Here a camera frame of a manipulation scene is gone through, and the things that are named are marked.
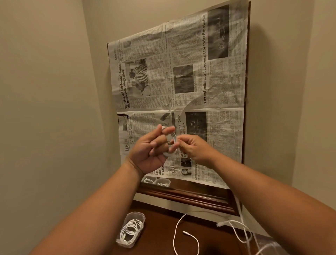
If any person's left hand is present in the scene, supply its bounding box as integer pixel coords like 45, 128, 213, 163
128, 125, 176, 175

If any person's right hand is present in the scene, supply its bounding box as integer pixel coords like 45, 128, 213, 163
169, 134, 219, 169

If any white charging cable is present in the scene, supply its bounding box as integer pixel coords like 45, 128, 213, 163
216, 220, 253, 243
172, 212, 200, 255
161, 126, 182, 158
233, 194, 254, 255

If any person's right forearm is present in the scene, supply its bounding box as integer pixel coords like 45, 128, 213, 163
210, 152, 336, 255

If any person's left forearm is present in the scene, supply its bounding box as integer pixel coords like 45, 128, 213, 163
28, 157, 144, 255

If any wooden framed mirror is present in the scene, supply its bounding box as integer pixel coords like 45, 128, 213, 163
107, 1, 251, 217

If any newspaper sheet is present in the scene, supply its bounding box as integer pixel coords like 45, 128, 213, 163
108, 0, 250, 190

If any clear plastic container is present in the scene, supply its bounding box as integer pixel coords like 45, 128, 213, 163
116, 211, 146, 249
251, 233, 290, 255

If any bundle of white cables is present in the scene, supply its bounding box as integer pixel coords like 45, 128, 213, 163
120, 219, 144, 246

